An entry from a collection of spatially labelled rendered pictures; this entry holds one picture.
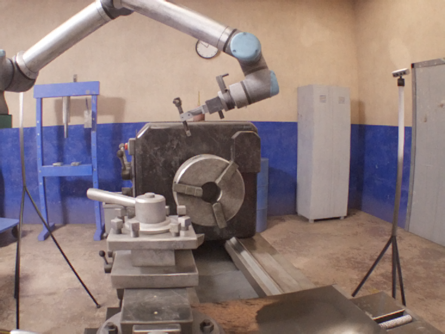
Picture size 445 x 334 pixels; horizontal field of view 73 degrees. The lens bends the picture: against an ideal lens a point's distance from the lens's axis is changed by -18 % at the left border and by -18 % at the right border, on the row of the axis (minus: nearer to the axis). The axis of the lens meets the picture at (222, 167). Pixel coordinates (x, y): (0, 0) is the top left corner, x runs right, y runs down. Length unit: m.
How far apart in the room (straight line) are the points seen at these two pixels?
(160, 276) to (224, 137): 0.91
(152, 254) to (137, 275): 0.06
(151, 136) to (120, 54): 3.46
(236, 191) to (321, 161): 3.56
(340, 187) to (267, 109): 1.48
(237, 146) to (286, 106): 3.72
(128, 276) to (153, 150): 0.85
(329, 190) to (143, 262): 4.35
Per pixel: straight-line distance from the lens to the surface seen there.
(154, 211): 0.68
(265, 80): 1.23
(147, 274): 0.67
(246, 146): 1.44
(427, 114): 4.45
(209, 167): 1.26
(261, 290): 1.13
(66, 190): 4.94
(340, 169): 4.97
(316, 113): 4.74
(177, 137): 1.44
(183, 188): 1.24
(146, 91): 4.75
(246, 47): 1.10
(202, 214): 1.29
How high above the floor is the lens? 1.34
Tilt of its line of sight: 7 degrees down
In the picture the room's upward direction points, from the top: straight up
